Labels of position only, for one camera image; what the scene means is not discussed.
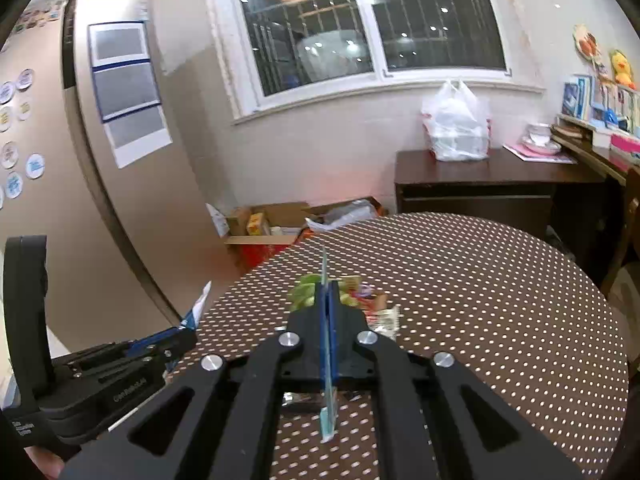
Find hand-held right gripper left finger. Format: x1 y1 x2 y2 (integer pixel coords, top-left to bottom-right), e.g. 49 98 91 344
60 280 328 480

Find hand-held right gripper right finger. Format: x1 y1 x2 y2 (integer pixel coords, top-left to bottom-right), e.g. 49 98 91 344
330 280 585 480

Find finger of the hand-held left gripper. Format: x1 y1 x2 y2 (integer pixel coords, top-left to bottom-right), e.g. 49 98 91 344
97 341 197 377
62 326 199 361

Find white and blue wrapper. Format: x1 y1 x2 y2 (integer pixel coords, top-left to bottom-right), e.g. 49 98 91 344
180 281 213 332

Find printed wrapper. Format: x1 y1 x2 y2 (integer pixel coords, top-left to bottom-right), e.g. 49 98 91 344
344 276 402 339

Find green leafy vegetable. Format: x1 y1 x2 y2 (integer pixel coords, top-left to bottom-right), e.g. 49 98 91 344
291 274 351 312

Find person's left hand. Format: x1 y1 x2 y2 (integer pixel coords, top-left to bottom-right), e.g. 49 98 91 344
25 447 67 480

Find silver double door refrigerator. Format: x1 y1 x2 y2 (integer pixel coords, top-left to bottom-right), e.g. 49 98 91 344
0 0 237 376

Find red cardboard box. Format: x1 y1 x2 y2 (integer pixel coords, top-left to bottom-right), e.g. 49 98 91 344
225 202 313 272

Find round polka-dot covered table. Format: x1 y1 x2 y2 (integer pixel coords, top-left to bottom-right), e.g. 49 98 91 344
165 212 630 480

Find group of round paper magnets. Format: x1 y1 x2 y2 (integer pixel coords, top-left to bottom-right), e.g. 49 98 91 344
0 67 47 211

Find white edged grey sheet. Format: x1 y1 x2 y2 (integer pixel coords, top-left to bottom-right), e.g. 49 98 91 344
104 105 174 170

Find blue framed grey sheet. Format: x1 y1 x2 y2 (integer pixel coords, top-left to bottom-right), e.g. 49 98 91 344
92 60 162 122
87 21 151 73

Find white plastic bag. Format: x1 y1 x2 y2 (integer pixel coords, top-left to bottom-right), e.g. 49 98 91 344
421 79 492 163

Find pink paper mat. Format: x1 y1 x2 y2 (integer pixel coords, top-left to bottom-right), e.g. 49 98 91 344
502 141 579 165

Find row of small fridge magnets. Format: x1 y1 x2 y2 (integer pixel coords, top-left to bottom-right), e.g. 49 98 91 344
12 0 68 36

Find stacked white bowls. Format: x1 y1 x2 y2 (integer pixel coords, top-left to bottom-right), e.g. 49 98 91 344
522 122 564 156

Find wooden chair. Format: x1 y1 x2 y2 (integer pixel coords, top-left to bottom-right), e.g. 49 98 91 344
599 167 640 302

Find white framed window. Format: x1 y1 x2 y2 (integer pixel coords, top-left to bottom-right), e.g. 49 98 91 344
205 0 547 127

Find dark wooden shelf desk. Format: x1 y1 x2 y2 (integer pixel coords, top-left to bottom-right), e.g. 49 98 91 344
550 114 640 186

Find pink flat box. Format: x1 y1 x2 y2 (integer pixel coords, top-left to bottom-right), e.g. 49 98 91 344
607 132 640 155

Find row of books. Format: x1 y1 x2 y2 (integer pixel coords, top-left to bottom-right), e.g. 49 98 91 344
560 75 640 136

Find yellow plush duck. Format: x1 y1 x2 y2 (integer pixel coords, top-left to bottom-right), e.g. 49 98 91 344
610 50 637 90

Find round orange wall decoration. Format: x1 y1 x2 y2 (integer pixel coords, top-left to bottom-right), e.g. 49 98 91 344
572 24 601 57

